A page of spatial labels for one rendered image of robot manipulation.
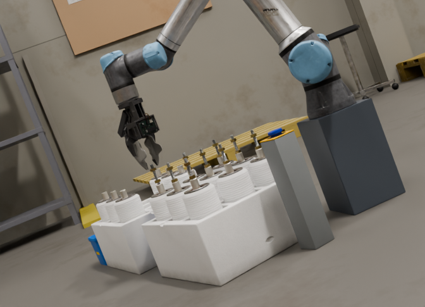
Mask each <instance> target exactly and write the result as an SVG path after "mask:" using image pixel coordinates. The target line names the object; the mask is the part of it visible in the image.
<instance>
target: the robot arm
mask: <svg viewBox="0 0 425 307"><path fill-rule="evenodd" d="M243 1H244V3H245V4H246V5H247V6H248V7H249V9H250V10H251V12H253V14H254V15H255V16H256V18H257V19H258V20H259V21H260V22H261V24H262V25H263V27H264V28H265V29H266V30H267V31H268V33H269V34H270V35H271V37H272V38H273V39H274V40H275V41H276V43H277V44H278V45H279V51H278V54H279V55H280V56H281V58H282V59H283V61H284V62H285V63H286V64H287V65H288V67H289V69H290V72H291V74H292V75H293V76H294V77H295V78H296V79H297V80H299V81H300V82H301V83H302V85H303V88H304V90H305V94H306V105H307V116H308V117H309V119H310V120H312V119H316V118H320V117H322V116H326V115H329V114H332V113H334V112H337V111H340V110H342V109H344V108H347V107H349V106H351V105H353V104H355V103H356V102H357V101H356V100H355V96H354V95H353V94H352V92H351V91H350V90H349V88H348V87H347V86H346V85H345V83H344V82H343V80H342V78H341V76H340V73H339V71H338V67H337V65H336V62H335V59H334V57H333V54H332V52H331V49H330V45H329V41H328V40H327V38H326V36H325V35H324V34H316V33H315V32H314V31H313V29H311V27H304V26H302V24H301V23H300V22H299V21H298V20H297V18H296V17H295V15H294V14H293V13H292V12H291V11H290V9H289V8H288V7H287V5H286V4H285V3H284V2H283V0H243ZM208 2H209V0H180V2H179V3H178V5H177V7H176V8H175V10H174V12H173V13H172V14H171V16H170V18H169V19H168V21H167V22H166V24H165V26H164V27H163V29H162V31H161V32H160V34H159V35H158V37H157V39H156V40H155V42H154V43H152V44H147V45H145V46H144V47H141V48H140V49H137V50H135V51H132V52H130V53H128V54H123V53H122V51H114V52H112V53H108V54H106V55H104V56H103V57H101V58H100V63H101V66H102V70H103V74H104V75H105V77H106V80H107V82H108V85H109V88H110V89H111V92H112V95H113V97H114V100H115V103H116V104H117V105H119V106H118V108H119V110H122V109H125V110H123V112H122V115H121V120H120V125H119V128H118V134H119V136H120V137H125V143H126V146H127V148H128V150H129V152H131V154H132V156H133V157H134V158H135V159H136V160H137V161H138V163H139V164H140V165H141V166H142V167H143V168H145V169H146V170H148V166H147V163H146V162H145V159H146V157H147V153H146V151H145V150H143V149H142V146H141V145H140V142H139V141H138V140H139V139H144V138H146V139H145V141H144V144H145V146H146V147H147V148H148V149H149V154H150V155H151V156H152V160H153V162H154V163H155V164H156V165H157V166H158V165H159V153H160V152H161V151H162V147H161V145H160V144H158V143H156V139H155V135H154V134H155V133H156V132H158V130H160V129H159V127H158V125H157V121H156V119H155V117H154V114H153V115H150V116H149V115H148V114H147V113H145V111H144V109H143V107H142V104H141V103H142V102H143V100H142V98H138V97H139V93H138V91H137V88H136V86H135V83H134V81H133V78H135V77H139V76H141V75H143V74H145V73H148V72H154V71H162V70H165V69H167V68H169V67H170V66H171V64H172V63H173V57H174V55H175V54H176V52H177V50H178V49H179V47H180V46H181V44H182V42H183V41H184V40H185V38H186V36H187V35H188V33H189V32H190V30H191V28H192V27H193V26H194V24H195V22H196V21H197V19H198V17H199V16H200V14H201V13H202V11H203V10H204V8H205V7H206V5H207V3H208ZM146 114H147V115H146Z"/></svg>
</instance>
